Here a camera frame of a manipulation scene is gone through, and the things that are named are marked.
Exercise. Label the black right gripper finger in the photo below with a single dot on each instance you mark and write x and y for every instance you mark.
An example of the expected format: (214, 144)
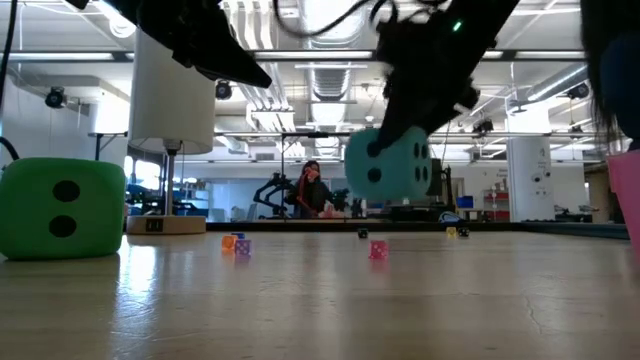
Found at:
(387, 132)

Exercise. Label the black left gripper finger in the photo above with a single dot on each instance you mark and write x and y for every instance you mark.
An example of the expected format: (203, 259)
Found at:
(235, 65)

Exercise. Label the large teal foam die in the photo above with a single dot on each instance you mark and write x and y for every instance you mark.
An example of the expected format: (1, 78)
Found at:
(395, 175)

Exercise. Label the small pink translucent die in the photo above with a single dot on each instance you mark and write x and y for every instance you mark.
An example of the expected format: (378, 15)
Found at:
(378, 249)

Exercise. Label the small yellow translucent die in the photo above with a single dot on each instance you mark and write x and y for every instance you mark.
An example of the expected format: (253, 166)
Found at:
(451, 232)

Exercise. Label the small black die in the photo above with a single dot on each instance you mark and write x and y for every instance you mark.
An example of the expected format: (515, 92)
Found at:
(463, 232)
(363, 233)

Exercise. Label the small orange translucent die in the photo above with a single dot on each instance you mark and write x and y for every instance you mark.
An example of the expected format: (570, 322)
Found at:
(228, 243)

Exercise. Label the small purple translucent die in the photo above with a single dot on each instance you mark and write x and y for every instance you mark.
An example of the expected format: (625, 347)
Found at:
(243, 248)

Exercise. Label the large green foam die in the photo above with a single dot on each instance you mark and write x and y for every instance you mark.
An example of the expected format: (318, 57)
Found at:
(95, 210)

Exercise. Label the black ceiling spotlight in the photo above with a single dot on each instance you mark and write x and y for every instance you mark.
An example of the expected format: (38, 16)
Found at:
(483, 126)
(575, 91)
(55, 98)
(223, 90)

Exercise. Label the black computer monitor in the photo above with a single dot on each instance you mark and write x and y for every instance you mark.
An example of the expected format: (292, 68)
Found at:
(437, 177)

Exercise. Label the long horizontal light bar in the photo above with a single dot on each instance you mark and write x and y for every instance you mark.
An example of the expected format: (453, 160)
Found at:
(310, 55)

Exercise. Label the white shade table lamp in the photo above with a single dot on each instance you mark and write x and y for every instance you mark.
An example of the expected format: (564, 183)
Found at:
(170, 110)

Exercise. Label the blue storage box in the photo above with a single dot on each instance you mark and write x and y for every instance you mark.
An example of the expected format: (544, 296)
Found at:
(464, 202)

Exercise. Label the pink plastic bin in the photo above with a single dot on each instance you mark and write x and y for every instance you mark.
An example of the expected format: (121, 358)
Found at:
(627, 200)

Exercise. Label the silver ceiling duct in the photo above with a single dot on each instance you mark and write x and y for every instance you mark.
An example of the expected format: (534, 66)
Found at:
(330, 85)
(555, 82)

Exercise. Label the thin black frame stand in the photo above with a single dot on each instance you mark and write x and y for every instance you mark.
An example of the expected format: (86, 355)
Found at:
(310, 134)

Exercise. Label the black aluminium table frame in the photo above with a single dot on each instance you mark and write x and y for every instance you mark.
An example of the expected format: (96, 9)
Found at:
(300, 226)

